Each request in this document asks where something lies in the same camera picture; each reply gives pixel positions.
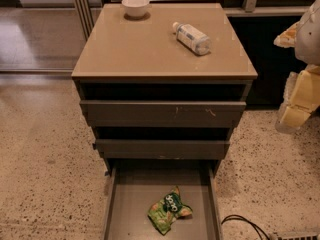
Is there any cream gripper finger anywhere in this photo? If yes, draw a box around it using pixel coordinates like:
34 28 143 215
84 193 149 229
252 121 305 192
275 103 311 133
273 23 298 48

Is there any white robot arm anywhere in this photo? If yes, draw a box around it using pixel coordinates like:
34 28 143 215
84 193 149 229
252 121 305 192
274 0 320 134

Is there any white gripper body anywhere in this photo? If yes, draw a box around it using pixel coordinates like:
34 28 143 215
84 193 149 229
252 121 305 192
283 65 320 112

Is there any grey middle drawer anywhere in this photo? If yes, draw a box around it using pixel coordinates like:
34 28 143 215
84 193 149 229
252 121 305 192
95 139 230 160

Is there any grey drawer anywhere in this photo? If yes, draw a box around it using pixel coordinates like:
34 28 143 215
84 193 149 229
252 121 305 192
80 100 246 128
95 139 230 160

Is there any clear plastic water bottle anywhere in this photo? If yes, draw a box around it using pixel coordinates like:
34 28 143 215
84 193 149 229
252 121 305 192
172 22 211 56

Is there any green rice chip bag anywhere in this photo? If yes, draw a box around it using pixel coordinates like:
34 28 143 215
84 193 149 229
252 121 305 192
147 186 193 235

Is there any white ceramic bowl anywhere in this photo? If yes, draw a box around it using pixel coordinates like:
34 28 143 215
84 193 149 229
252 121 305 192
121 0 150 18

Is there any grey top drawer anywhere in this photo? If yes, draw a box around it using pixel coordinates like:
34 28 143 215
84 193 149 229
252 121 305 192
80 100 246 128

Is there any metal floor vent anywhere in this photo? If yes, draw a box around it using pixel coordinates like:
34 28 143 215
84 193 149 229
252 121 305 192
269 231 320 240

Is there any open bottom drawer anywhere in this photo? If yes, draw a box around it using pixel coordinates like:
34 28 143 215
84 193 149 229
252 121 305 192
101 160 223 240

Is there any black floor cable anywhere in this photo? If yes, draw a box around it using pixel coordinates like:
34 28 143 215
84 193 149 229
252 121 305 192
221 214 270 240

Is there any tan drawer cabinet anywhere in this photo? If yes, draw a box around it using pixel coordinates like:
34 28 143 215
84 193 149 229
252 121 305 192
72 3 257 168

